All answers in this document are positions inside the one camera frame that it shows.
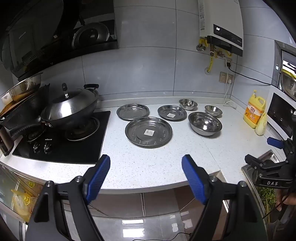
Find yellow plastic bag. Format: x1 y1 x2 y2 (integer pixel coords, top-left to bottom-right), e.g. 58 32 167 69
10 181 38 220

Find yellow gas hose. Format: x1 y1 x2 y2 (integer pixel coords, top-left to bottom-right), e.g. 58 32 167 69
207 56 216 73

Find wide steel basin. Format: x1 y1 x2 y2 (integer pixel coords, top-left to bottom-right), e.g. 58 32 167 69
3 72 44 102

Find steel basin with yellow colander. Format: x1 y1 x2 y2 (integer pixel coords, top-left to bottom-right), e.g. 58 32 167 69
279 68 296 102

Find black power cable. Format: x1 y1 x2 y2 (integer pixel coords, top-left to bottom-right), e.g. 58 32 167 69
227 61 278 88

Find white cup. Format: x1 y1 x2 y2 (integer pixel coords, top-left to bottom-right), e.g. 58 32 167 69
1 91 13 105

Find green vegetables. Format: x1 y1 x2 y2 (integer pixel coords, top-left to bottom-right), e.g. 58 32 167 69
255 185 278 215

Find black range hood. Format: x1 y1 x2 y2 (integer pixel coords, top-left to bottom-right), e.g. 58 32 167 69
0 0 119 81

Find small steel bowl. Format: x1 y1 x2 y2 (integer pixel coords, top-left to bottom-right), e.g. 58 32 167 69
204 105 223 116
179 99 198 111

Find white microwave oven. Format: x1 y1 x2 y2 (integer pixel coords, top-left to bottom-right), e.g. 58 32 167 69
266 92 296 139

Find white wall water heater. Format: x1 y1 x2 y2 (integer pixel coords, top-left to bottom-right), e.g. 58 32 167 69
198 0 244 57

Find metal wall shelf frame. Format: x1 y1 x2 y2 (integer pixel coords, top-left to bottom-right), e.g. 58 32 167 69
272 40 296 102

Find steel wok lid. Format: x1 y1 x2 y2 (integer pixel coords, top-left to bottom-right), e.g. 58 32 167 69
44 83 99 120

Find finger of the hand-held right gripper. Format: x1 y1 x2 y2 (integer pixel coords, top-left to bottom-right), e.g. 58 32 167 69
267 137 296 160
245 154 289 178

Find medium steel plate with label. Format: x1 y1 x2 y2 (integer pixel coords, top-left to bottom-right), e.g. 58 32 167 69
158 105 187 122

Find steel wok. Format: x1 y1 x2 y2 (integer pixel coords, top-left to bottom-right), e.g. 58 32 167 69
41 84 99 129

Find large steel plate with label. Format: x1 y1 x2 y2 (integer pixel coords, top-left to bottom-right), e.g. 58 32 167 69
125 116 173 148

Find black frying pan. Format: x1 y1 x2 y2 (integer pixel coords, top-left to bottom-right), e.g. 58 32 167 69
0 84 51 138

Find steel pot lid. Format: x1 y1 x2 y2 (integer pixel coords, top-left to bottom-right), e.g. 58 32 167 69
71 22 110 49

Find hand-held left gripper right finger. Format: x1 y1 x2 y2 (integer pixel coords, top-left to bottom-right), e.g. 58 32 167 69
181 154 270 241

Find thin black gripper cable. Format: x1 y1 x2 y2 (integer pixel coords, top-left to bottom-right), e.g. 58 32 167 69
261 192 292 220

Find white power cable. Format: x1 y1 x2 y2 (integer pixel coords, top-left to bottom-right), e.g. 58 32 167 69
223 79 237 109

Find large steel bowl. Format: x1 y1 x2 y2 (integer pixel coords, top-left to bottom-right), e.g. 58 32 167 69
188 112 223 137

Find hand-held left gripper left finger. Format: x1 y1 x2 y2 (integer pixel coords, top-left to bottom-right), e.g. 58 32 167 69
25 154 111 241

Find plain steel plate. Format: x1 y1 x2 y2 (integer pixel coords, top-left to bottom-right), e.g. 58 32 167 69
116 103 150 121

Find beige wall outlet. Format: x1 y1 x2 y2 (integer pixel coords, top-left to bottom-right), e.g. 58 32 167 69
219 72 234 84

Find brass pipe valves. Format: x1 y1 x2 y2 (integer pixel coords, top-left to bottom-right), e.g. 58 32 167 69
196 37 233 59

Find black gas stove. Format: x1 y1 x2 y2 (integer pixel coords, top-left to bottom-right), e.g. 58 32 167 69
12 111 111 164

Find steel sink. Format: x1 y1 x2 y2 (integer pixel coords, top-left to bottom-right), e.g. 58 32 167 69
241 149 281 232

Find person's right hand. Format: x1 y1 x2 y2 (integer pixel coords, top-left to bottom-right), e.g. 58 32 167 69
276 188 296 212

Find yellow dish soap bottle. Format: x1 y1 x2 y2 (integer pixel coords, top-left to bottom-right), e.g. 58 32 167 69
243 90 266 129

